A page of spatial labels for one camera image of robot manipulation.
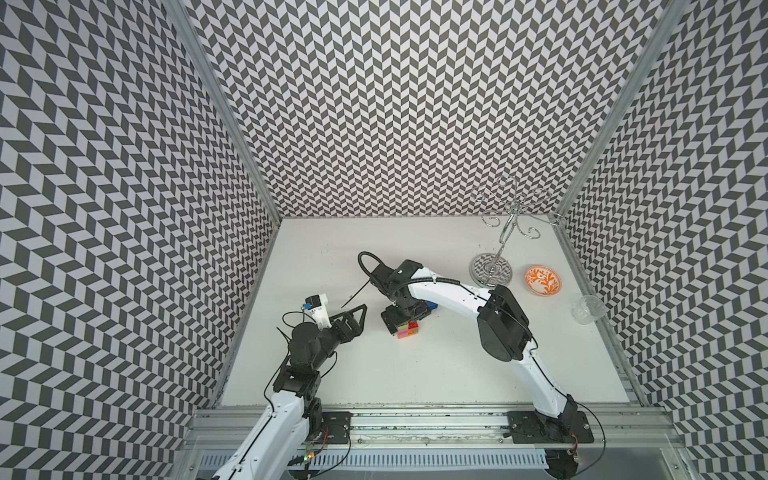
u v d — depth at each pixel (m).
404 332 0.81
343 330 0.71
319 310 0.72
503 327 0.54
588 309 0.94
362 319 0.74
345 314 0.72
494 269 1.00
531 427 0.72
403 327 0.78
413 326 0.81
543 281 0.97
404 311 0.76
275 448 0.48
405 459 0.68
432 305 0.66
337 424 0.71
